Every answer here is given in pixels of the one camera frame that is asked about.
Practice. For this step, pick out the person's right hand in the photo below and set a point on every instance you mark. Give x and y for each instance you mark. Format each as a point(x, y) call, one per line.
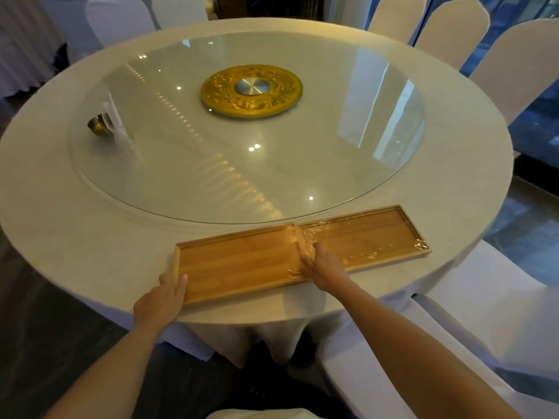
point(325, 270)

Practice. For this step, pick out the person's left hand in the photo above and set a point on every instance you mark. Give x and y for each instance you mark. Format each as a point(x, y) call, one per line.
point(159, 305)

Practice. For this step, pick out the person's left thumb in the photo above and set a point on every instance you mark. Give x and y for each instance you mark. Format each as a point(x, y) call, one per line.
point(182, 285)

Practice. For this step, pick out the person's right fingers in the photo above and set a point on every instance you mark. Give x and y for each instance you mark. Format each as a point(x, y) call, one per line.
point(318, 253)

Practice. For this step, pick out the plastic-wrapped wooden tray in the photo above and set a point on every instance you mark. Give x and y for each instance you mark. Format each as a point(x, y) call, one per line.
point(371, 239)

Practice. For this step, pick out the bare wooden tray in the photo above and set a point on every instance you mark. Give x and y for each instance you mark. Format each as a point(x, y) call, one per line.
point(238, 263)

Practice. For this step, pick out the person's right forearm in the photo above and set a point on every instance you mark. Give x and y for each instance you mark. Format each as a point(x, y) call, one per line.
point(406, 353)

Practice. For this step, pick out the person's left forearm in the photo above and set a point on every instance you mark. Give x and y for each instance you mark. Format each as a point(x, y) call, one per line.
point(109, 370)

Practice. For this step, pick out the round glass turntable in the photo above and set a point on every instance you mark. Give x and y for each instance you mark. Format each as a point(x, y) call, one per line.
point(262, 161)

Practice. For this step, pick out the white covered chair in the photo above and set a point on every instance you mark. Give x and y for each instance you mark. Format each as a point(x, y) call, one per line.
point(493, 309)
point(118, 17)
point(362, 370)
point(454, 30)
point(519, 65)
point(395, 17)
point(179, 8)

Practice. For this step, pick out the person's dark trousers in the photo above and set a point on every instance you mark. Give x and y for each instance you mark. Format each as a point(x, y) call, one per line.
point(270, 388)

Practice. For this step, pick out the person's white shirt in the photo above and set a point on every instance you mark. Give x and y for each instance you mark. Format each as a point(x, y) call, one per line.
point(262, 414)

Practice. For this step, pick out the golden turntable base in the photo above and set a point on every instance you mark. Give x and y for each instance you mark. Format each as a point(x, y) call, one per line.
point(252, 91)

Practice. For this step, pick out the brass holder with white napkin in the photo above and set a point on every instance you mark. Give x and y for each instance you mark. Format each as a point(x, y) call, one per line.
point(102, 122)

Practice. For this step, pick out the table with white skirted cloth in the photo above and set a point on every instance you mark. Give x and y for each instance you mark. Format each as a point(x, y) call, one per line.
point(26, 43)

